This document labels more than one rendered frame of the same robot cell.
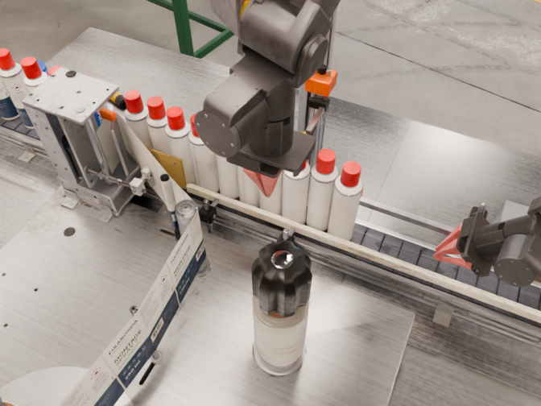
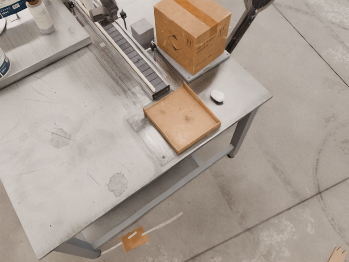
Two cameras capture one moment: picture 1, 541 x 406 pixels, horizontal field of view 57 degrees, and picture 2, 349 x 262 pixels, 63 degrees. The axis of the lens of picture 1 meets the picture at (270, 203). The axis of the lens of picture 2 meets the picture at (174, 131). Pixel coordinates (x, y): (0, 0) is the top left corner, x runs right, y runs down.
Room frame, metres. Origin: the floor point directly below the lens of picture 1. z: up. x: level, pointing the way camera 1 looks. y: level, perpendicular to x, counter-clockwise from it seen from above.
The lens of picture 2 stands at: (-0.42, -1.30, 2.06)
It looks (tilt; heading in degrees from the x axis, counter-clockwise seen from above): 63 degrees down; 30
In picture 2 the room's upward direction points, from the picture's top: 2 degrees counter-clockwise
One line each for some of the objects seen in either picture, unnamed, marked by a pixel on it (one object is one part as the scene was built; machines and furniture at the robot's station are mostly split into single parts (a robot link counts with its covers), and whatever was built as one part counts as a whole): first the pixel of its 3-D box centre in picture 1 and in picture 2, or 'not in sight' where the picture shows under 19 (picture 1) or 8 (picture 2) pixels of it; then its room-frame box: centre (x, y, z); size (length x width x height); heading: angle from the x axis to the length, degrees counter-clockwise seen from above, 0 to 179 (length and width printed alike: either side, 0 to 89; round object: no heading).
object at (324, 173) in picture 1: (322, 191); not in sight; (0.62, -0.10, 0.98); 0.05 x 0.05 x 0.20
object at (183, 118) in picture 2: not in sight; (180, 116); (0.21, -0.97, 0.85); 0.30 x 0.26 x 0.04; 65
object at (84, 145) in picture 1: (92, 143); not in sight; (0.72, 0.36, 1.01); 0.14 x 0.13 x 0.26; 65
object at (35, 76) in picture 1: (44, 98); not in sight; (0.90, 0.52, 0.98); 0.05 x 0.05 x 0.20
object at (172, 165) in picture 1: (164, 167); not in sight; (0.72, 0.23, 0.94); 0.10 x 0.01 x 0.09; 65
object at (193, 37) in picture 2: not in sight; (190, 30); (0.62, -0.80, 0.99); 0.30 x 0.24 x 0.27; 71
